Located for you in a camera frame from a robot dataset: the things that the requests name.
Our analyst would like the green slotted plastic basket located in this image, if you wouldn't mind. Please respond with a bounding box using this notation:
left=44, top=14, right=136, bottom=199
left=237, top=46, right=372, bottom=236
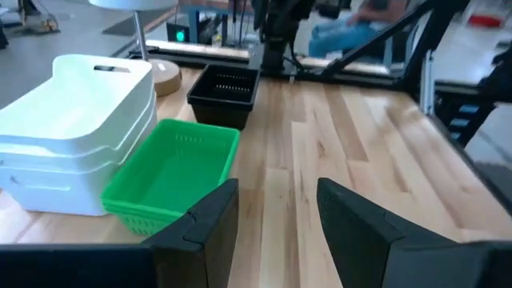
left=99, top=118, right=241, bottom=225
left=100, top=135, right=240, bottom=237

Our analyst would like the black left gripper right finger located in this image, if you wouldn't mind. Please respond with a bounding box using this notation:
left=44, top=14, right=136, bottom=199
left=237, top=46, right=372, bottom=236
left=316, top=178, right=461, bottom=288

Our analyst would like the red flat box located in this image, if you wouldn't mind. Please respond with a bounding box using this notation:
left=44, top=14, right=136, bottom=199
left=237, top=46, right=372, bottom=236
left=466, top=14, right=505, bottom=29

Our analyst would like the black slotted plastic basket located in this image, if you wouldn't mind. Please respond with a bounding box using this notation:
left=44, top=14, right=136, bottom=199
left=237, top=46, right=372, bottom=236
left=187, top=95, right=257, bottom=131
left=186, top=63, right=261, bottom=111

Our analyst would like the white plastic handled basket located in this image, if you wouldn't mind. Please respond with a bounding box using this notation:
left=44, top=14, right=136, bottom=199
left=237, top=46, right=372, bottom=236
left=0, top=107, right=159, bottom=217
left=0, top=54, right=155, bottom=158
left=0, top=90, right=158, bottom=174

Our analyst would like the white cylindrical lamp shade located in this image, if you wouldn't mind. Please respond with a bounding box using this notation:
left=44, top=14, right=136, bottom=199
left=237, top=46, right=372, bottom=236
left=88, top=0, right=183, bottom=98

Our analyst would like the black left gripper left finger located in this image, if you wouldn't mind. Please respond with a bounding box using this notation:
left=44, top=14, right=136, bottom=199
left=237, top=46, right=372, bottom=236
left=142, top=178, right=240, bottom=288

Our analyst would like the grey blue metal table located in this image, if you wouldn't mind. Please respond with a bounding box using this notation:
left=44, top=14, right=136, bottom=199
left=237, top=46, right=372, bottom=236
left=186, top=4, right=229, bottom=46

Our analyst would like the person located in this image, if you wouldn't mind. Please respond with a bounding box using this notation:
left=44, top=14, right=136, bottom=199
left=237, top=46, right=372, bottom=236
left=307, top=0, right=407, bottom=59

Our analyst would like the silver metal bracket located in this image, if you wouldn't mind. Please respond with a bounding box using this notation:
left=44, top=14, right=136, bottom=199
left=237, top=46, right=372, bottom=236
left=425, top=50, right=436, bottom=116

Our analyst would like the black box green light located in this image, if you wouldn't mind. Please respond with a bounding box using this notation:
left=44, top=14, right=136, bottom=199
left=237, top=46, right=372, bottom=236
left=166, top=22, right=191, bottom=44

